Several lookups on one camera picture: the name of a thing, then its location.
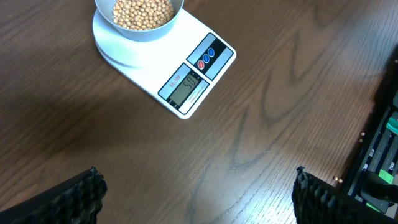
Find spilled soybean on table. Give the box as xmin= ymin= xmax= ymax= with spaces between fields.
xmin=333 ymin=176 xmax=343 ymax=184

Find white digital kitchen scale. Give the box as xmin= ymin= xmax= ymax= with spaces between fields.
xmin=93 ymin=9 xmax=236 ymax=119

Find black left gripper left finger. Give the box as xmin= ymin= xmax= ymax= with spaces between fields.
xmin=1 ymin=167 xmax=108 ymax=224

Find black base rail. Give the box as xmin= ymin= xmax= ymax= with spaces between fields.
xmin=340 ymin=47 xmax=397 ymax=214

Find light blue bowl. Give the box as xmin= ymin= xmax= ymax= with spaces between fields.
xmin=95 ymin=0 xmax=184 ymax=42

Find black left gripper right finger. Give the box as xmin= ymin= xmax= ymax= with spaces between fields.
xmin=292 ymin=166 xmax=397 ymax=224

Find soybeans in bowl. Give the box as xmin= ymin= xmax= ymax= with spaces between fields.
xmin=113 ymin=0 xmax=175 ymax=30

